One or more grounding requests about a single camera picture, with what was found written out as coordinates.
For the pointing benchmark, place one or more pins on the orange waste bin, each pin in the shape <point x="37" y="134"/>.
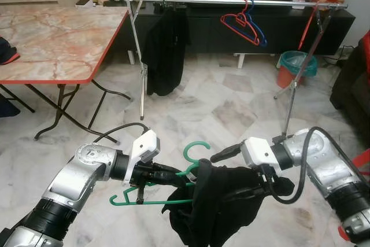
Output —
<point x="286" y="78"/>

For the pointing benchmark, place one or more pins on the green plastic bin liner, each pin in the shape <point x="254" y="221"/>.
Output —
<point x="306" y="65"/>

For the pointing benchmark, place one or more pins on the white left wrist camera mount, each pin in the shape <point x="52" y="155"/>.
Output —
<point x="144" y="146"/>

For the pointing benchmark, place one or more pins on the red plastic stool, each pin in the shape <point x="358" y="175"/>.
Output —
<point x="361" y="160"/>

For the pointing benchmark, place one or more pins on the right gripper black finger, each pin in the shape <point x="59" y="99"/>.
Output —
<point x="226" y="153"/>
<point x="247" y="191"/>

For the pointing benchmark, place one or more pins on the white box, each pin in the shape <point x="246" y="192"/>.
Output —
<point x="85" y="2"/>

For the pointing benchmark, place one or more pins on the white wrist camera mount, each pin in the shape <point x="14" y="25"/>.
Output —
<point x="257" y="151"/>
<point x="144" y="146"/>

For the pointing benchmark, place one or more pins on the navy polo shirt red-striped collar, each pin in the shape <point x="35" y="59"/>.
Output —
<point x="6" y="50"/>

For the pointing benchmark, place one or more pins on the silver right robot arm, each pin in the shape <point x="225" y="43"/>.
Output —
<point x="329" y="172"/>

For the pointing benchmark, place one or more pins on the dark brown sofa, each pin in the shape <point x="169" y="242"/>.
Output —
<point x="350" y="91"/>

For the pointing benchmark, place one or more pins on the green plastic hanger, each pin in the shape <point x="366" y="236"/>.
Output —
<point x="150" y="203"/>

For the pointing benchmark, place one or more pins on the blue plastic hanger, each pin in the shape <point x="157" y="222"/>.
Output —
<point x="263" y="36"/>

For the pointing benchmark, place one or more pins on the black polo shirt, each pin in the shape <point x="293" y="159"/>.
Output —
<point x="165" y="56"/>

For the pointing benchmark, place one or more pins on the red plastic hanger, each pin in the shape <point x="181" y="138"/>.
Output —
<point x="245" y="34"/>
<point x="306" y="27"/>

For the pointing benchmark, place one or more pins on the red pillow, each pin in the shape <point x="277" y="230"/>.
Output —
<point x="366" y="53"/>

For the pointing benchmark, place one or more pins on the black TV console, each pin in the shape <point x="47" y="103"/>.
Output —
<point x="214" y="33"/>

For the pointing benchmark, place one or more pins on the silver metal clothes rack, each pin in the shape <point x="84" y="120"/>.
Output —
<point x="231" y="1"/>

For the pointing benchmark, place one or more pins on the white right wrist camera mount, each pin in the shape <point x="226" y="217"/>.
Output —
<point x="257" y="151"/>

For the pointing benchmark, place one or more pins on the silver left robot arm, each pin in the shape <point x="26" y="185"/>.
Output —
<point x="69" y="183"/>

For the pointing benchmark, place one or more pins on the black knit shirt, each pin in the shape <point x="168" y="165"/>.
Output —
<point x="219" y="212"/>

